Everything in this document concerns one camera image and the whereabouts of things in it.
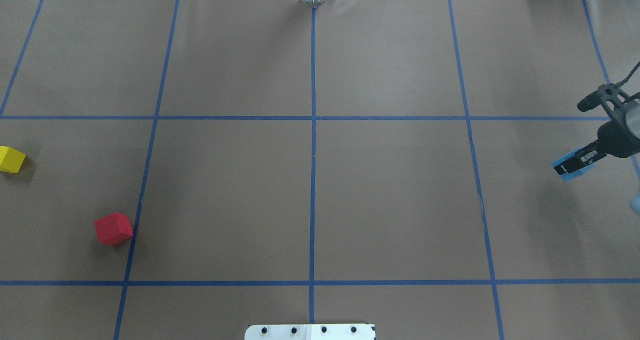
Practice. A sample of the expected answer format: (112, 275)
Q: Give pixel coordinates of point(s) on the yellow wooden block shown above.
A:
(11, 160)

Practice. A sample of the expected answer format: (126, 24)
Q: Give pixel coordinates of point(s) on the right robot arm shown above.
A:
(628, 116)

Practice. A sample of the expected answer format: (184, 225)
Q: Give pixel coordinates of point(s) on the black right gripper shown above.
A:
(619, 139)

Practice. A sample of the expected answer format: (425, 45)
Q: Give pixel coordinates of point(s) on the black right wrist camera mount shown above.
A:
(609, 96)

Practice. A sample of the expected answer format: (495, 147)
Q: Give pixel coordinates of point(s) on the blue wooden block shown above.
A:
(571, 165)

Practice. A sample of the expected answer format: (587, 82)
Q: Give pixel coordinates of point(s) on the red wooden block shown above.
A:
(113, 229)

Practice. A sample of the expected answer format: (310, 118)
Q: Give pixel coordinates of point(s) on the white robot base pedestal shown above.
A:
(311, 332)

